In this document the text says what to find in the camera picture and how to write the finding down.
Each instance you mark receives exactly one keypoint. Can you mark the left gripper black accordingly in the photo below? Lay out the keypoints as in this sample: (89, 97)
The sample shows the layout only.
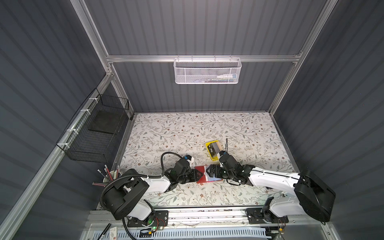
(195, 178)

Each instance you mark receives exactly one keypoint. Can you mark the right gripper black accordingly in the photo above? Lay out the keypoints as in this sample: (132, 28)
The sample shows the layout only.
(216, 167)

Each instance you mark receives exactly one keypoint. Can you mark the red leather card holder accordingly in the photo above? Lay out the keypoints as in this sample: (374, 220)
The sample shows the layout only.
(205, 177)

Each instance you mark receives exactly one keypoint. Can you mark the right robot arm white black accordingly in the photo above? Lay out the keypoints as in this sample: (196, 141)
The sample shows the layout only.
(306, 193)

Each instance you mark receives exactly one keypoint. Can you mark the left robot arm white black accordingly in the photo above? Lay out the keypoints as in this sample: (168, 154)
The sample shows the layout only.
(124, 196)

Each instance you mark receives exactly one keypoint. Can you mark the yellow plastic card tray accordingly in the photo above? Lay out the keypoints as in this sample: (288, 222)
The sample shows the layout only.
(214, 158)

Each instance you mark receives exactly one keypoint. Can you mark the stack of credit cards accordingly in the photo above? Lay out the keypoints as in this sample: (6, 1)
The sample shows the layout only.
(214, 148)

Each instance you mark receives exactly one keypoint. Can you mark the white pencil cup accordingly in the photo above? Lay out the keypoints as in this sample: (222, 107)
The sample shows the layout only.
(113, 175)

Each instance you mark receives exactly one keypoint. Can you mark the white tube in basket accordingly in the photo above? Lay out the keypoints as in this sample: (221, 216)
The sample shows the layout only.
(229, 77)

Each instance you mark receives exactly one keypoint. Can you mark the small white red box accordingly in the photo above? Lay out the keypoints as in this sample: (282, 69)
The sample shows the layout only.
(113, 234)

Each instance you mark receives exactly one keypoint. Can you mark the black pen on ledge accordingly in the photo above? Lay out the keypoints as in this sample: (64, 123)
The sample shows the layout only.
(104, 232)

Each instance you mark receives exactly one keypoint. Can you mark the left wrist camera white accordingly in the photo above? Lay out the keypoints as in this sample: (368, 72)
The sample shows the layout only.
(190, 160)

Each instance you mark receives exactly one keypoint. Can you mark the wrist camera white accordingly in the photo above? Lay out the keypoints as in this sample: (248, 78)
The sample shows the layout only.
(190, 160)
(221, 153)

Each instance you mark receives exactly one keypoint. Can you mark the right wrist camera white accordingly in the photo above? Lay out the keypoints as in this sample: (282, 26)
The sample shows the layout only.
(221, 153)

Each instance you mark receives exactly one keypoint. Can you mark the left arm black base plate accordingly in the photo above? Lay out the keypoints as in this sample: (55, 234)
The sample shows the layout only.
(156, 219)

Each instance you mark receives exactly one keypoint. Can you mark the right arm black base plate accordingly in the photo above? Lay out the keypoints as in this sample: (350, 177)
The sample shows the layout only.
(259, 216)

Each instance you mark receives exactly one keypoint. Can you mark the white slotted cable duct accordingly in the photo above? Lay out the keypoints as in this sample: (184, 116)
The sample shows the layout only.
(203, 233)

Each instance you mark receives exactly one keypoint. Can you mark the white wire mesh basket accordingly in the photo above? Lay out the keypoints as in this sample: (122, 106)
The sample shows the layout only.
(205, 72)

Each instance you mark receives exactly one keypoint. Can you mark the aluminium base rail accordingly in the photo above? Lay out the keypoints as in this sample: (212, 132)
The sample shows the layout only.
(223, 216)

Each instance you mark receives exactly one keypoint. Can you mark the black wire mesh basket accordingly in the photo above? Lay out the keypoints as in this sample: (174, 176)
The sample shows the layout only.
(98, 129)

